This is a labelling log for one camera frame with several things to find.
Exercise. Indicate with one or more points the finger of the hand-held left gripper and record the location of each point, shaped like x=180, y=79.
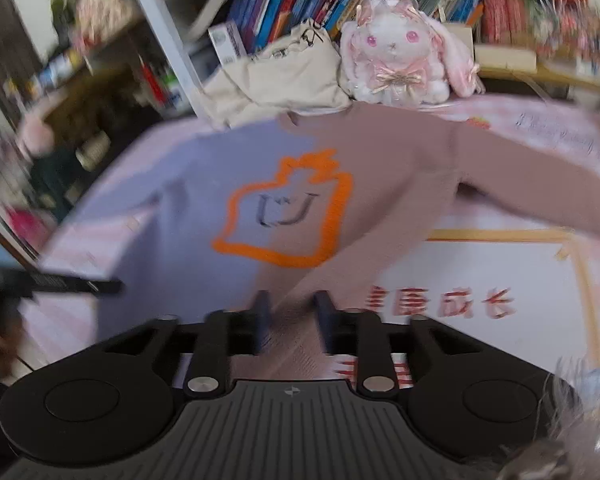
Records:
x=75, y=285

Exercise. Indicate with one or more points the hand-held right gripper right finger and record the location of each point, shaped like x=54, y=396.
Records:
x=325, y=317

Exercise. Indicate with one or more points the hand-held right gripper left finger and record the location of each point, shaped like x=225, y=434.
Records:
x=262, y=317

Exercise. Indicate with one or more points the purple and pink sweater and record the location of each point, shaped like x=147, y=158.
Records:
x=180, y=200

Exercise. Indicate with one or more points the pink checked printed mat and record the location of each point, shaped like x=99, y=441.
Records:
x=480, y=270

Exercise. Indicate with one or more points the beige cloth bag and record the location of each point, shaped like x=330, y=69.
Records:
x=285, y=75

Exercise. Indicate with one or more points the white wooden bookshelf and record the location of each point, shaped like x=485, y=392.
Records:
x=165, y=35

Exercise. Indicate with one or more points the white pink bunny plush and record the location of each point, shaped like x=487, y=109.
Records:
x=400, y=55

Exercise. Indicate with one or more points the white barcode box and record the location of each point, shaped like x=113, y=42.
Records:
x=227, y=45

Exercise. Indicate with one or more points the thick white book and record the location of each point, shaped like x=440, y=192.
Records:
x=505, y=57

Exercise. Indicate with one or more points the row of colourful books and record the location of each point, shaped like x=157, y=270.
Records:
x=320, y=0

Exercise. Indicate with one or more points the red boxed book set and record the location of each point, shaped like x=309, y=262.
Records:
x=530, y=10

